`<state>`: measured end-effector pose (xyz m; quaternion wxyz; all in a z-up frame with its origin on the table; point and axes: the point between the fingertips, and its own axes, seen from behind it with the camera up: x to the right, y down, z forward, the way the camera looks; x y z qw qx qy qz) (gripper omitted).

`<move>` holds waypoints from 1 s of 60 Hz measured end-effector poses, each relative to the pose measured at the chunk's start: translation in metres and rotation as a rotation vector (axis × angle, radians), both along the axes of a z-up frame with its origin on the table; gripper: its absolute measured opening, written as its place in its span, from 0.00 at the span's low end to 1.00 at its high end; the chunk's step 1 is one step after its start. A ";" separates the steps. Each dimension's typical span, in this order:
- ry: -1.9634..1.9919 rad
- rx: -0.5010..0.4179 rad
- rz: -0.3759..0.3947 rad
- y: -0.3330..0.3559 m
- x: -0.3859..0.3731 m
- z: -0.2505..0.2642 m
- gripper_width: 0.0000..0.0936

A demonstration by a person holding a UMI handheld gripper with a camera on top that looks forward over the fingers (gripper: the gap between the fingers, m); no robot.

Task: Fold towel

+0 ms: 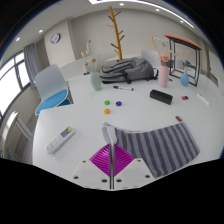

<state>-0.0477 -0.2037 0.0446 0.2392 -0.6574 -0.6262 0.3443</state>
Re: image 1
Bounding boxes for white remote control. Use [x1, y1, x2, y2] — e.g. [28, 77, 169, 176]
[44, 125, 77, 155]

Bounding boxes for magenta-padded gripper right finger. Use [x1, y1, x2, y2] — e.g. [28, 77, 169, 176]
[112, 143, 155, 191]

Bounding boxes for green vase with dried stems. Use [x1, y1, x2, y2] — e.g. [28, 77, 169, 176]
[80, 39, 103, 92]

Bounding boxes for grey backpack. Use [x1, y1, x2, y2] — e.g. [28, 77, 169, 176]
[98, 56, 159, 85]

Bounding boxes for yellow wooden coat stand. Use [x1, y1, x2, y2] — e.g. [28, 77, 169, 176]
[106, 5, 127, 63]

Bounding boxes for white chair with blue seat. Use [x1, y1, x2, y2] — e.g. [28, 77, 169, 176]
[34, 63, 74, 118]

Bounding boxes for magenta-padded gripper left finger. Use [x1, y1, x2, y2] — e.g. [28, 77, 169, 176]
[71, 143, 113, 191]

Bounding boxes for grey curtain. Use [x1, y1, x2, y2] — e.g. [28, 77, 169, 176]
[22, 42, 41, 89]

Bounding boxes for black-frame orange-top side table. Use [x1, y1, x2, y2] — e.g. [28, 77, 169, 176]
[164, 33, 204, 88]

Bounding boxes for round wall clock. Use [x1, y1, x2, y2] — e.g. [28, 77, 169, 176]
[49, 32, 61, 45]

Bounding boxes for grey purple striped towel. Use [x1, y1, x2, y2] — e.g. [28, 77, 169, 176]
[101, 121, 201, 178]

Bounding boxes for window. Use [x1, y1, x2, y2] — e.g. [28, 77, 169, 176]
[0, 51, 31, 118]

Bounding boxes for white metal rack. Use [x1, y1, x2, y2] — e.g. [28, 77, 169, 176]
[0, 110, 34, 161]

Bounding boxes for round ceiling spotlights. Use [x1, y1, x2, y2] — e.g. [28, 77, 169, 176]
[14, 2, 186, 43]

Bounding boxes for blue vase with stems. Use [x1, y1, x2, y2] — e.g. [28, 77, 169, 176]
[178, 48, 192, 87]

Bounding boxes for white bar-shaped stick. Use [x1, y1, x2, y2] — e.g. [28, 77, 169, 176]
[196, 93, 211, 107]

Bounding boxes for pink vase with flowers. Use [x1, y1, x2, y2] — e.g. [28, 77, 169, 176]
[150, 35, 176, 89]

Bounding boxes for long ceiling strip light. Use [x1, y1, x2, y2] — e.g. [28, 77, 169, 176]
[88, 0, 195, 29]

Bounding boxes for black rectangular box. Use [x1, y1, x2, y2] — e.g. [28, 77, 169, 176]
[149, 88, 174, 106]

